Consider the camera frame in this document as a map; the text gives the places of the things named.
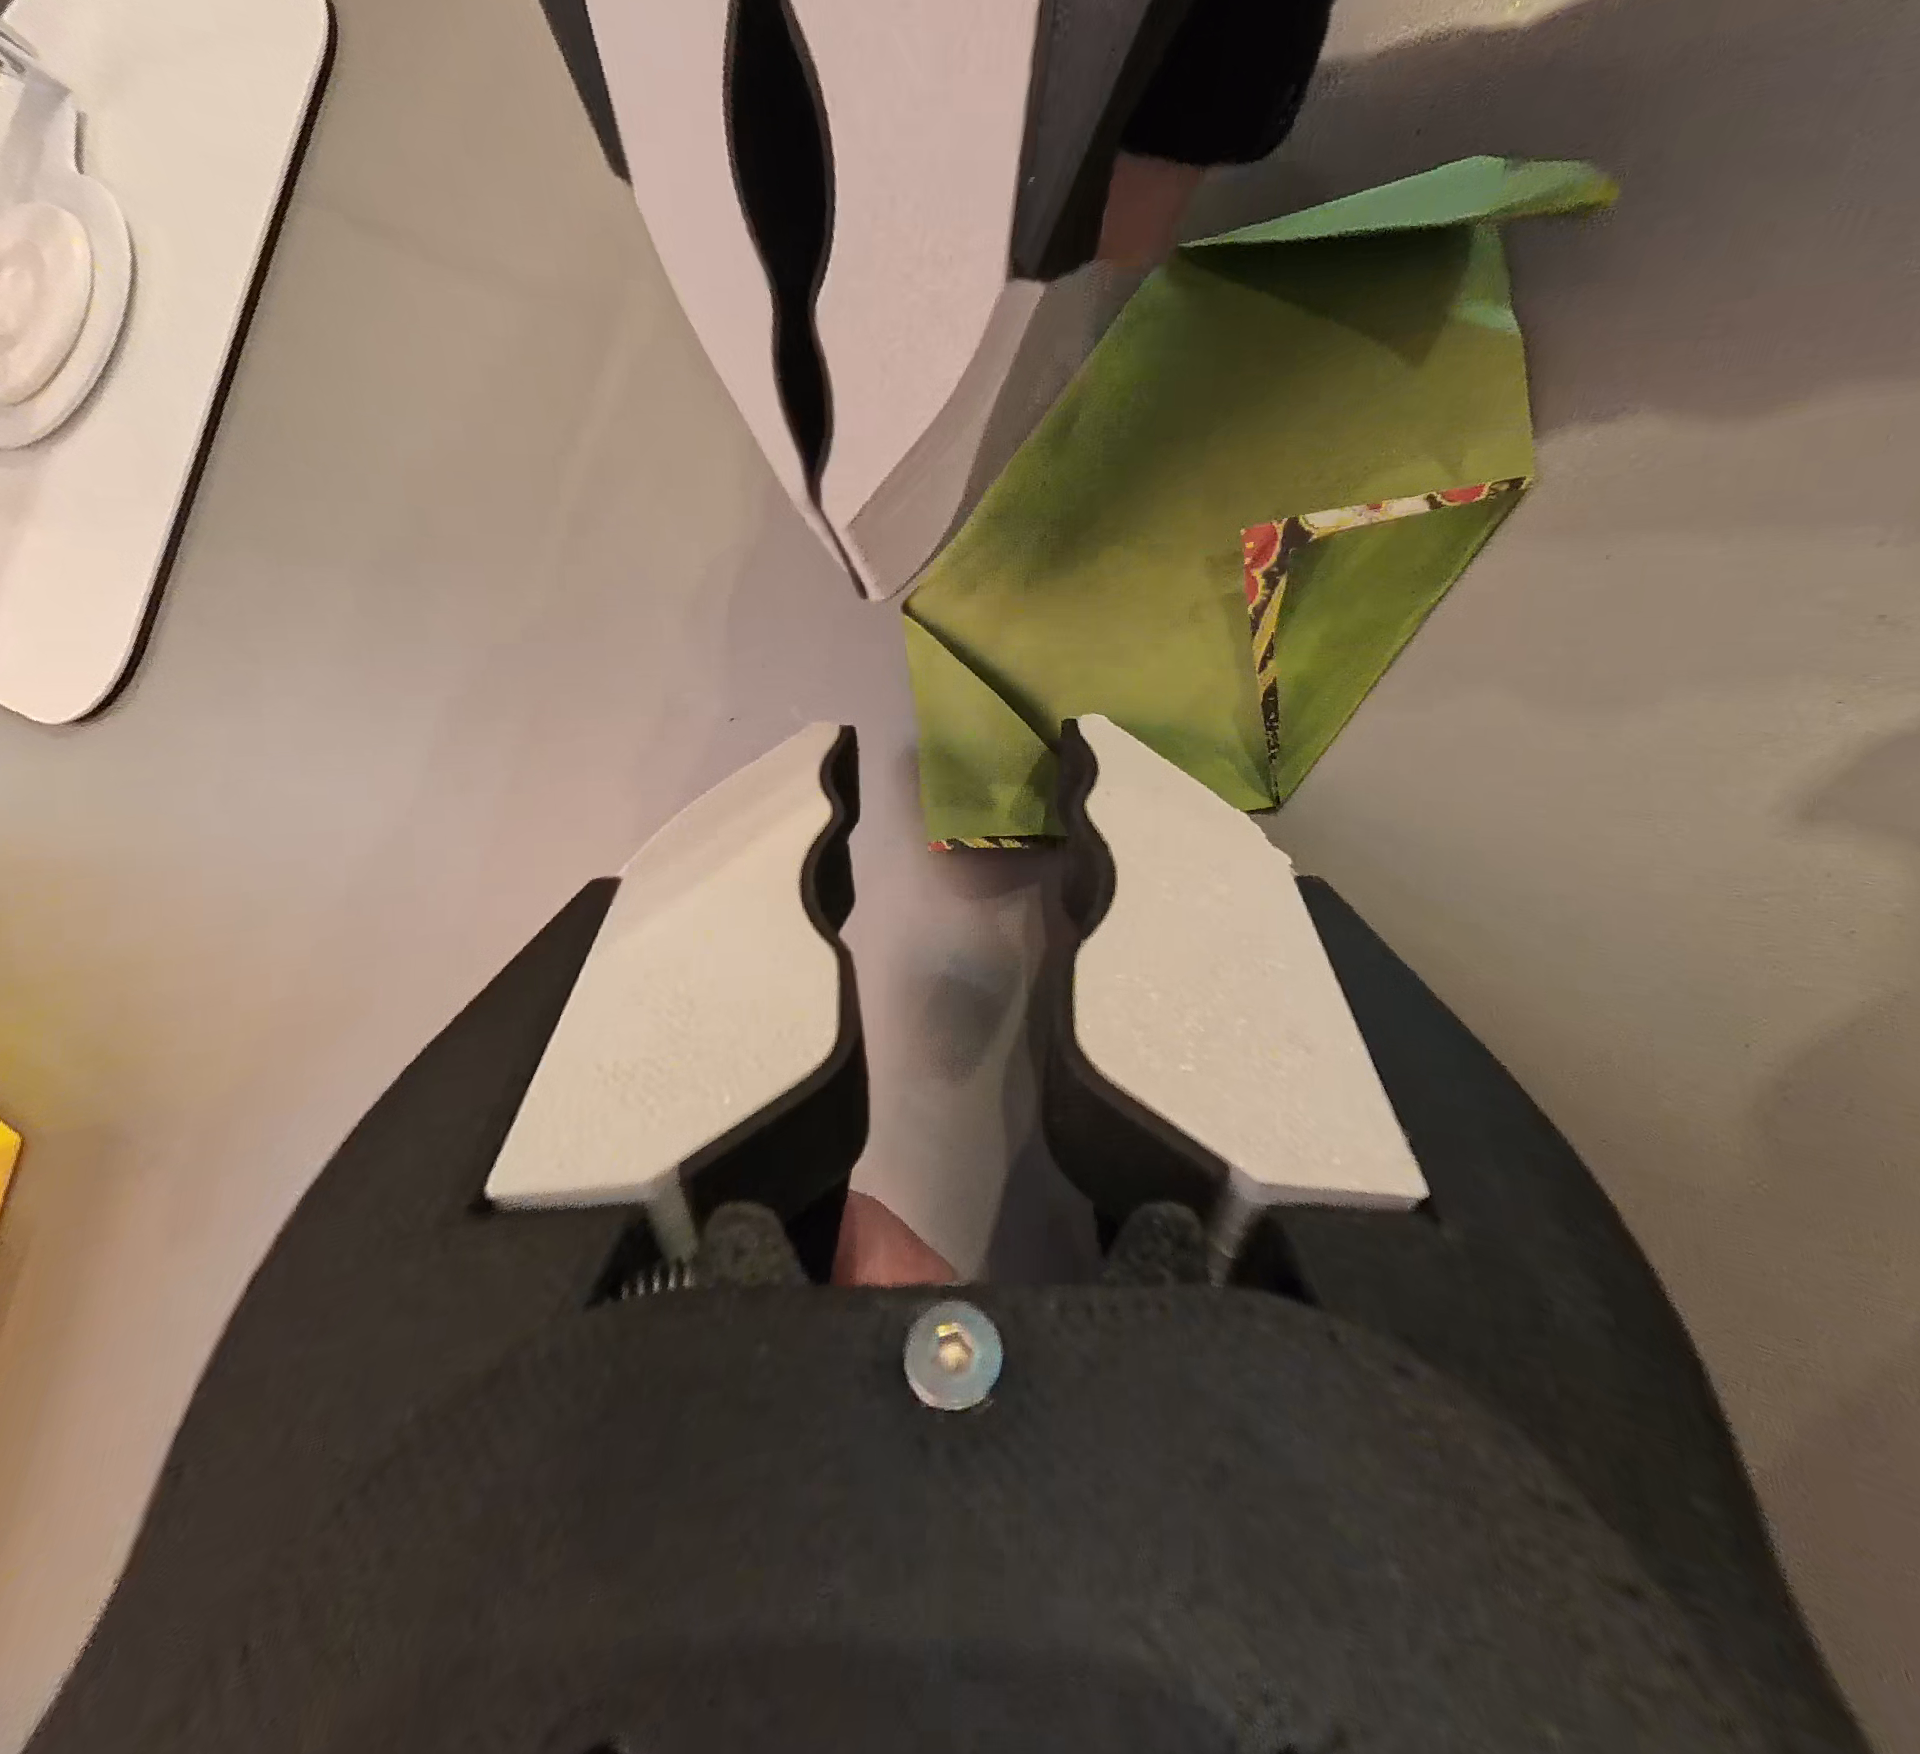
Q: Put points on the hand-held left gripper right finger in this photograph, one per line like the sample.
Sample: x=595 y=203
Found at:
x=1231 y=1035

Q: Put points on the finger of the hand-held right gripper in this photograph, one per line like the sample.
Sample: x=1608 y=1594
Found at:
x=659 y=58
x=930 y=134

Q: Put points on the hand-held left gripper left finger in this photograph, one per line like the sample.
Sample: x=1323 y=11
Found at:
x=676 y=1019

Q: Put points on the green origami paper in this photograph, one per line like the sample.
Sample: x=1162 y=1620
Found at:
x=1201 y=434

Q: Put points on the person's right hand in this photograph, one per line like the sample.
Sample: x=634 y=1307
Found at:
x=1147 y=210

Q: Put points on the white lamp stand base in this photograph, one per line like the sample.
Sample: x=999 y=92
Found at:
x=196 y=285

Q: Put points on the yellow plastic bin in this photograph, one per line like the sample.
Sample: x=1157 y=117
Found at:
x=9 y=1170

